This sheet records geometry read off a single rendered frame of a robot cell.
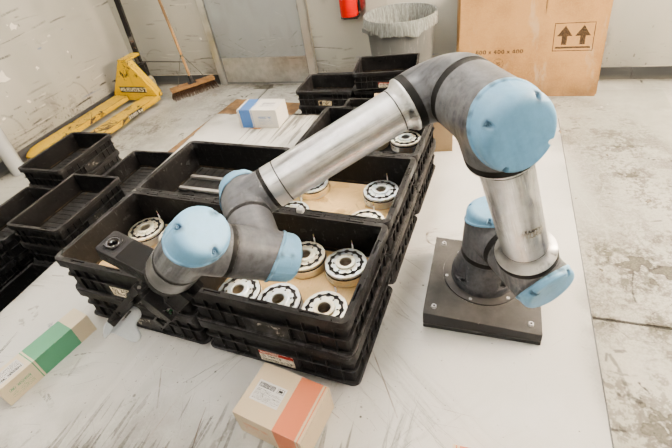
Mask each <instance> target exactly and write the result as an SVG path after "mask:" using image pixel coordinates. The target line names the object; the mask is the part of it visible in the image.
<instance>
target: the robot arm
mask: <svg viewBox="0 0 672 448"><path fill-rule="evenodd" d="M436 122H438V123H440V124H441V125H442V126H443V127H445V128H446V129H447V130H448V131H449V132H450V133H451V134H453V135H454V137H455V138H456V140H457V141H458V144H459V147H460V150H461V153H462V156H463V159H464V162H465V164H466V167H467V168H468V169H469V171H470V172H472V173H473V174H474V175H476V176H478V177H480V180H481V183H482V187H483V190H484V193H485V196H482V197H479V198H476V199H475V200H473V201H472V202H470V204H469V205H468V206H467V209H466V214H465V216H464V221H465V222H464V230H463V238H462V247H461V249H460V251H459V252H458V254H457V255H456V257H455V258H454V260H453V263H452V269H451V275H452V278H453V280H454V282H455V283H456V285H457V286H458V287H459V288H460V289H462V290H463V291H464V292H466V293H468V294H470V295H472V296H475V297H479V298H497V297H500V296H503V295H505V294H506V293H508V292H509V291H510V290H511V292H512V293H513V294H514V295H515V296H516V299H517V300H519V301H520V302H521V303H522V304H523V305H524V306H526V307H528V308H537V307H541V306H543V305H545V304H547V303H549V302H551V301H553V300H554V299H556V298H557V297H559V296H560V295H561V294H562V293H563V292H564V291H566V290H567V288H568V287H569V286H570V285H571V284H572V282H573V280H574V277H575V274H574V271H573V270H572V269H571V268H570V265H568V264H566V263H565V262H564V261H563V260H562V259H561V258H560V255H559V249H558V244H557V242H556V239H555V238H554V236H553V235H552V234H551V233H550V232H548V231H547V230H546V224H545V219H544V213H543V207H542V201H541V195H540V189H539V184H538V178H537V172H536V166H535V164H536V163H537V162H538V161H539V160H540V159H541V158H542V157H543V156H544V155H545V153H546V152H547V151H548V149H549V148H550V146H551V144H550V143H549V140H550V139H553V138H554V137H555V134H556V130H557V114H556V110H555V107H554V105H553V103H552V102H551V100H550V99H549V98H548V97H547V96H546V95H545V94H544V93H543V92H541V91H540V90H539V89H538V88H537V87H536V86H535V85H533V84H532V83H530V82H528V81H526V80H524V79H521V78H518V77H516V76H514V75H512V74H511V73H509V72H507V71H505V70H504V69H502V68H500V67H498V66H497V65H495V64H493V63H492V62H490V61H488V60H487V59H485V58H484V57H482V56H480V55H477V54H474V53H469V52H455V53H448V54H444V55H440V56H437V57H434V58H431V59H429V60H426V61H424V62H422V63H419V64H417V65H415V66H413V67H411V68H409V69H408V70H406V71H404V72H402V73H401V74H399V75H397V76H396V77H394V78H392V79H391V80H390V81H389V85H388V88H387V89H386V90H385V91H383V92H382V93H380V94H378V95H377V96H375V97H374V98H372V99H370V100H369V101H367V102H365V103H364V104H362V105H361V106H359V107H357V108H356V109H354V110H352V111H351V112H349V113H348V114H346V115H344V116H343V117H341V118H340V119H338V120H336V121H335V122H333V123H331V124H330V125H328V126H327V127H325V128H323V129H322V130H320V131H318V132H317V133H315V134H314V135H312V136H310V137H309V138H307V139H306V140H304V141H302V142H301V143H299V144H297V145H296V146H294V147H293V148H291V149H289V150H288V151H286V152H284V153H283V154H281V155H280V156H278V157H276V158H275V159H273V160H272V161H270V162H268V163H267V164H265V165H263V166H262V167H260V168H258V169H257V170H255V171H254V172H252V171H249V170H245V169H241V170H234V171H232V172H230V173H228V174H227V175H226V176H225V177H224V178H223V179H222V180H221V182H220V185H219V204H220V208H221V210H222V212H223V215H222V214H219V213H218V212H217V211H215V210H213V209H212V208H210V207H206V206H193V207H189V208H187V209H185V210H183V211H182V212H180V213H179V214H178V215H177V216H176V217H175V218H174V219H173V220H172V221H171V222H170V223H169V224H168V226H167V227H166V229H165V230H164V232H163V235H162V238H161V239H160V241H159V243H158V244H157V246H156V247H155V249H153V248H151V247H149V246H147V245H145V244H143V243H141V242H139V241H137V240H135V239H133V238H131V237H129V236H127V235H125V234H123V233H121V232H119V231H114V232H112V233H111V234H110V235H109V236H108V237H106V238H105V239H104V240H103V241H102V242H101V243H100V244H98V245H97V246H96V247H95V249H96V251H97V253H98V255H99V257H100V259H101V260H103V261H105V262H107V263H109V264H111V265H113V266H115V267H117V268H119V269H121V270H123V271H125V272H127V273H129V274H130V275H132V276H134V277H136V278H137V280H138V281H137V282H136V283H135V284H134V285H133V286H132V288H131V289H130V290H129V291H128V293H127V294H126V296H127V297H126V298H125V299H124V300H123V302H122V303H121V304H120V305H119V306H118V307H117V309H116V310H115V311H114V312H113V313H112V315H111V316H110V317H109V319H108V320H107V322H106V323H105V325H104V328H103V337H104V338H105V339H106V338H107V337H108V335H109V334H110V333H114V334H116V335H118V336H120V337H123V338H125V339H127V340H129V341H131V342H137V341H139V340H140V339H141V333H140V331H139V329H138V327H137V322H138V321H139V319H140V318H141V315H142V314H141V311H140V309H139V308H137V307H135V306H134V304H135V303H136V304H137V305H138V304H139V303H141V304H142V305H144V306H145V307H146V308H147V309H149V311H150V312H151V313H153V314H154V315H155V316H156V317H155V318H154V319H153V320H152V321H153V322H155V323H156V324H157V325H158V326H160V327H161V328H162V329H164V328H165V327H166V326H167V325H168V324H169V323H170V322H171V321H172V320H173V319H174V318H175V316H176V315H177V314H178V313H179V312H180V311H181V310H182V309H183V308H184V307H185V306H186V305H187V304H188V303H189V302H190V301H191V299H192V298H193V297H194V296H195V295H196V293H197V292H198V291H199V290H200V289H201V288H202V287H203V285H204V283H202V282H201V281H200V280H199V278H200V277H201V276H211V277H225V278H236V279H247V280H259V281H264V282H268V281H276V282H287V281H290V280H292V279H293V278H294V277H295V276H296V274H297V272H298V270H299V269H300V266H301V262H302V255H303V250H302V243H301V240H300V239H299V237H298V236H297V235H295V234H293V233H289V232H287V231H285V230H283V231H279V230H278V227H277V225H276V222H275V219H274V217H273V214H272V213H273V212H275V211H276V210H278V209H280V208H281V207H283V206H284V205H286V204H288V203H289V202H291V201H293V200H294V199H296V198H298V197H299V196H301V195H302V194H304V193H306V192H307V191H309V190H311V189H312V188H314V187H315V186H317V185H319V184H320V183H322V182H324V181H325V180H327V179H329V178H330V177H332V176H333V175H335V174H337V173H338V172H340V171H342V170H343V169H345V168H347V167H348V166H350V165H351V164H353V163H355V162H356V161H358V160H360V159H361V158H363V157H365V156H366V155H368V154H369V153H371V152H373V151H374V150H376V149H378V148H379V147H381V146H383V145H384V144H386V143H387V142H389V141H391V140H392V139H394V138H396V137H397V136H399V135H401V134H402V133H404V132H405V131H407V130H409V129H415V130H421V129H422V128H424V127H426V126H427V125H429V124H431V123H436ZM189 288H190V290H189ZM129 311H131V312H130V314H129V315H128V316H127V317H126V318H125V316H126V315H127V314H128V312H129ZM172 313H173V315H171V314H172ZM160 317H161V318H163V319H164V320H165V321H167V323H166V324H165V325H164V324H163V323H162V322H160V321H159V320H158V319H157V318H160Z"/></svg>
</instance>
